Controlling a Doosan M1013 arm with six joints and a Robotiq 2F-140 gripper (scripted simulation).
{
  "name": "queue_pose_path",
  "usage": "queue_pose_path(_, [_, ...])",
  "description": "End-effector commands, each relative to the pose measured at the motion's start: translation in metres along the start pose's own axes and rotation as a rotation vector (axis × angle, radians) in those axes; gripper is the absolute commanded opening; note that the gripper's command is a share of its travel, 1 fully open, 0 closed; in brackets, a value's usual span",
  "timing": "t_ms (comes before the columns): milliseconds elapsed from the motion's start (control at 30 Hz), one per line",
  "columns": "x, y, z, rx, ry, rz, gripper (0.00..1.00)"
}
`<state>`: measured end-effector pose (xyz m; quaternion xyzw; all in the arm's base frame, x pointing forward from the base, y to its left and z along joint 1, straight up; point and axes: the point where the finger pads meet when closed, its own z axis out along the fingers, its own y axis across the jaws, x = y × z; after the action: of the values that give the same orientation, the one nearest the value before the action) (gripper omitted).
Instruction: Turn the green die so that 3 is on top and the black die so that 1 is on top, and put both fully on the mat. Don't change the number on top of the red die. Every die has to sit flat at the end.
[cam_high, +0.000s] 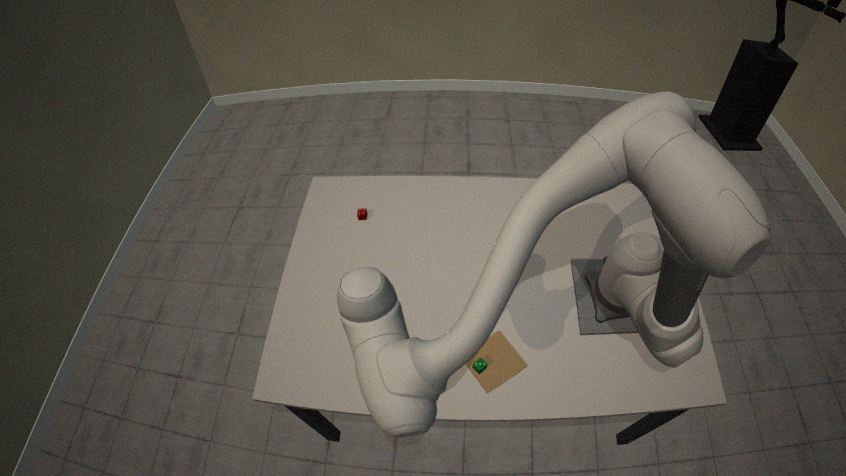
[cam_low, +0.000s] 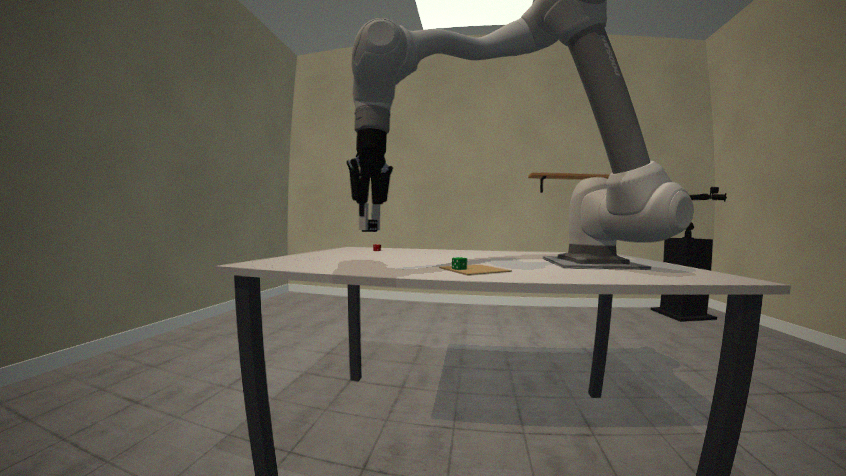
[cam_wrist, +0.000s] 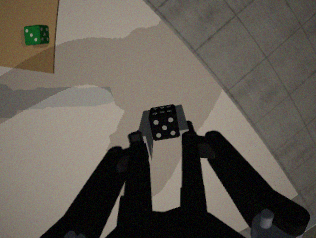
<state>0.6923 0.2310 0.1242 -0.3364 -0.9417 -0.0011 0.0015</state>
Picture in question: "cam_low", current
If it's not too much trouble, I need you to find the tan mat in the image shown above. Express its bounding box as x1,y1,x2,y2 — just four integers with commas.
441,264,512,275

